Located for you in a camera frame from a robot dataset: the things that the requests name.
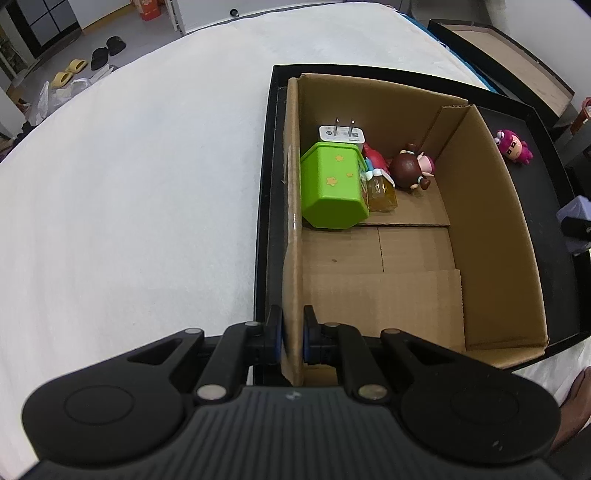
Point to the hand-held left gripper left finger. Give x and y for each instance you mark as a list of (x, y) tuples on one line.
[(278, 341)]

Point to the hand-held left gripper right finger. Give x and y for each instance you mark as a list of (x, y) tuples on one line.
[(305, 344)]

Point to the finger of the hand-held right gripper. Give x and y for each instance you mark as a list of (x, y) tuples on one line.
[(575, 228)]

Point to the black tray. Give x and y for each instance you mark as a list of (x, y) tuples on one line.
[(545, 175)]

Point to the pink bear figurine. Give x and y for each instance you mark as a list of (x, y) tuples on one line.
[(515, 147)]

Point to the brown cardboard box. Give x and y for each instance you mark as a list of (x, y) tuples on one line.
[(415, 300)]

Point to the green hexagonal box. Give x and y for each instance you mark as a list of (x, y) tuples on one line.
[(332, 194)]

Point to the small yellow liquid bottle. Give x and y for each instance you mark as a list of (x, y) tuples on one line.
[(382, 196)]

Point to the brown haired doll figure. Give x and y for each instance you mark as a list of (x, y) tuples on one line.
[(406, 170)]

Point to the red toy figure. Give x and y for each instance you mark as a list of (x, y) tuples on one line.
[(378, 159)]

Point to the white power adapter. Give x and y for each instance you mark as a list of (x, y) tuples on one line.
[(341, 134)]

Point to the person's bare leg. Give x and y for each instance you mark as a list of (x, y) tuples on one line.
[(575, 406)]

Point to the black framed brown board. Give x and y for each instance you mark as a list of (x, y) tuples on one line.
[(517, 60)]

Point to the white plastic bag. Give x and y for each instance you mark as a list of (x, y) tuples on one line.
[(51, 99)]

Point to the black shoe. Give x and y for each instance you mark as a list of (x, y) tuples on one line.
[(100, 59), (116, 45)]

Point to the white cabinet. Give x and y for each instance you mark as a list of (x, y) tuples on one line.
[(203, 14)]

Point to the yellow slipper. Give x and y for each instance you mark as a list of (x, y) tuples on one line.
[(76, 66), (61, 79)]

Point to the small orange box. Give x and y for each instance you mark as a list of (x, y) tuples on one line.
[(147, 9)]

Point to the black grid cabinet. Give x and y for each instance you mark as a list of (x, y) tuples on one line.
[(37, 23)]

